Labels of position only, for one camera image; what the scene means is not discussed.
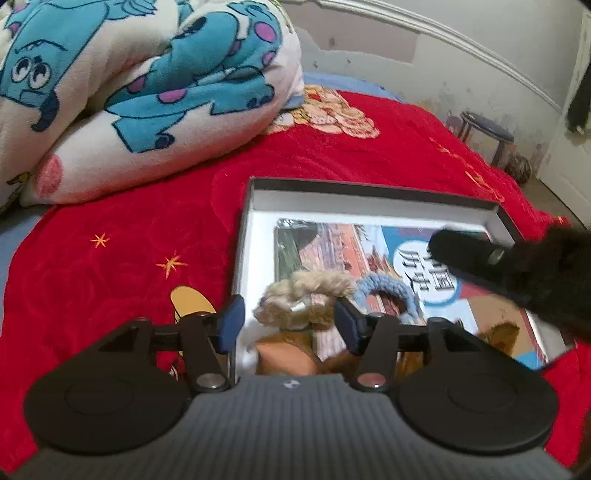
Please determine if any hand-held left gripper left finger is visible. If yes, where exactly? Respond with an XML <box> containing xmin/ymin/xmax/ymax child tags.
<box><xmin>98</xmin><ymin>294</ymin><xmax>246</xmax><ymax>394</ymax></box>

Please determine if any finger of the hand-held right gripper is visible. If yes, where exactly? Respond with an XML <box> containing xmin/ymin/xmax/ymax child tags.
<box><xmin>428</xmin><ymin>229</ymin><xmax>532</xmax><ymax>306</ymax></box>

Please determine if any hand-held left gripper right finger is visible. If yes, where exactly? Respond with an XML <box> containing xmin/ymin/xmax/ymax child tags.
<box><xmin>334</xmin><ymin>296</ymin><xmax>478</xmax><ymax>394</ymax></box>

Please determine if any beige braided hair tie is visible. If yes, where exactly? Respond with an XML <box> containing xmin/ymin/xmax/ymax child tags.
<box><xmin>252</xmin><ymin>269</ymin><xmax>357</xmax><ymax>331</ymax></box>

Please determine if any blue braided hair tie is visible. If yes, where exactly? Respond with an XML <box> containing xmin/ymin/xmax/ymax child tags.
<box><xmin>352</xmin><ymin>272</ymin><xmax>424</xmax><ymax>334</ymax></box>

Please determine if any black-edged white box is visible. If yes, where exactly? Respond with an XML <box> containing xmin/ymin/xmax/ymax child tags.
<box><xmin>228</xmin><ymin>176</ymin><xmax>578</xmax><ymax>376</ymax></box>

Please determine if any colourful picture book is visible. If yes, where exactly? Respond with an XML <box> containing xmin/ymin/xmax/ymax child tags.
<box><xmin>272</xmin><ymin>218</ymin><xmax>551</xmax><ymax>366</ymax></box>

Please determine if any dark round ball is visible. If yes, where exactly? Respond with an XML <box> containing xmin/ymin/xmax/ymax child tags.
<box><xmin>505</xmin><ymin>152</ymin><xmax>533</xmax><ymax>184</ymax></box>

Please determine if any white door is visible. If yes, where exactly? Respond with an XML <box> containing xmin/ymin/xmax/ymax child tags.
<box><xmin>538</xmin><ymin>46</ymin><xmax>591</xmax><ymax>219</ymax></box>

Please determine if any red printed blanket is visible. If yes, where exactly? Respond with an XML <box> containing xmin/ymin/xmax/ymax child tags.
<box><xmin>0</xmin><ymin>90</ymin><xmax>591</xmax><ymax>472</ymax></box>

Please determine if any blue-topped round stool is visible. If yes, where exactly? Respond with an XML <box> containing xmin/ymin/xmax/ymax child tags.
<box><xmin>459</xmin><ymin>111</ymin><xmax>516</xmax><ymax>169</ymax></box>

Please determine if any dark hanging cloth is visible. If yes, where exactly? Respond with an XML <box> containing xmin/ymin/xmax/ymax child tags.
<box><xmin>565</xmin><ymin>59</ymin><xmax>591</xmax><ymax>136</ymax></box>

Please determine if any cartoon monster printed blanket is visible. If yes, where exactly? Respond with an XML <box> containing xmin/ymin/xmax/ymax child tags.
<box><xmin>0</xmin><ymin>0</ymin><xmax>306</xmax><ymax>219</ymax></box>

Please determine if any white curved bed rail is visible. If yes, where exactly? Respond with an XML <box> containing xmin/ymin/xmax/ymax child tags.
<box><xmin>318</xmin><ymin>0</ymin><xmax>568</xmax><ymax>112</ymax></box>

